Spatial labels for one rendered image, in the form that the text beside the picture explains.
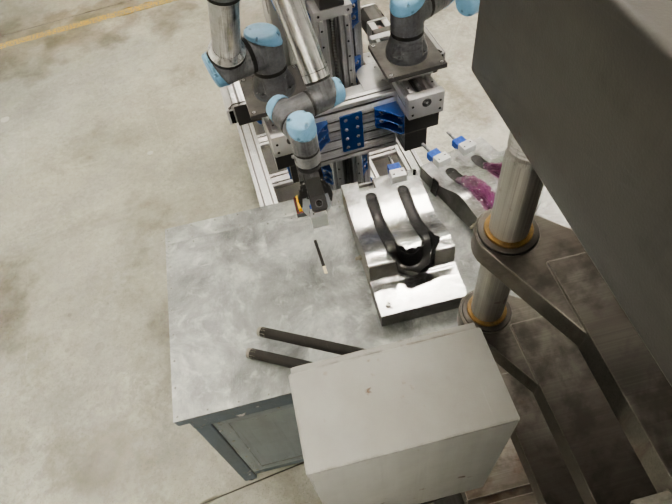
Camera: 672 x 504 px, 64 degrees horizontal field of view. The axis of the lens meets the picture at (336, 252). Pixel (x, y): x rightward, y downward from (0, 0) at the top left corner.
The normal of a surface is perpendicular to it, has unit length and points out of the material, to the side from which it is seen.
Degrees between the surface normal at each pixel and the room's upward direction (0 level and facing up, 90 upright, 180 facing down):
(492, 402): 0
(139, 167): 0
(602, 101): 90
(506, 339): 0
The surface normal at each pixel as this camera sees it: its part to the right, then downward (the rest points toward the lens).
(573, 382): -0.09, -0.59
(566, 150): -0.97, 0.23
